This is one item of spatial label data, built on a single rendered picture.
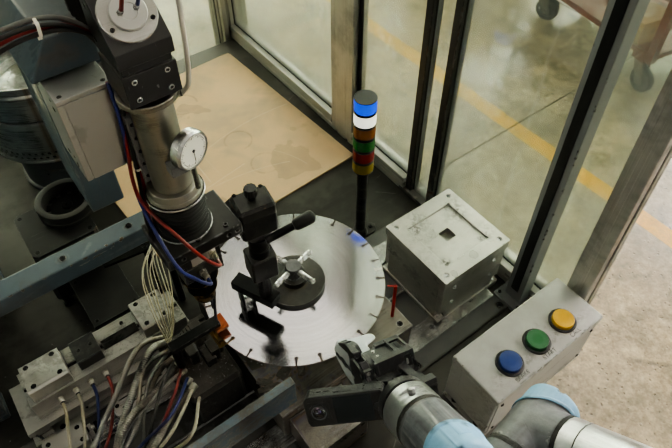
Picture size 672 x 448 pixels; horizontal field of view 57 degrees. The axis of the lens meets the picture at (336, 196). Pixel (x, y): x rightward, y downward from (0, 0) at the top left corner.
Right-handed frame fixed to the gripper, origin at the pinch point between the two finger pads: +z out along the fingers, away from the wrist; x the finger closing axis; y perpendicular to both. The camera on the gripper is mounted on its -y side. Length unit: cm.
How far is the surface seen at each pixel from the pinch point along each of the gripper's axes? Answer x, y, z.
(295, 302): 3.9, -1.5, 13.9
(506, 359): -13.1, 28.2, -2.6
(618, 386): -83, 101, 54
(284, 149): 20, 19, 73
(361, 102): 33.4, 22.0, 21.2
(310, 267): 7.2, 3.8, 18.5
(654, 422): -90, 103, 43
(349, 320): -0.7, 5.8, 8.7
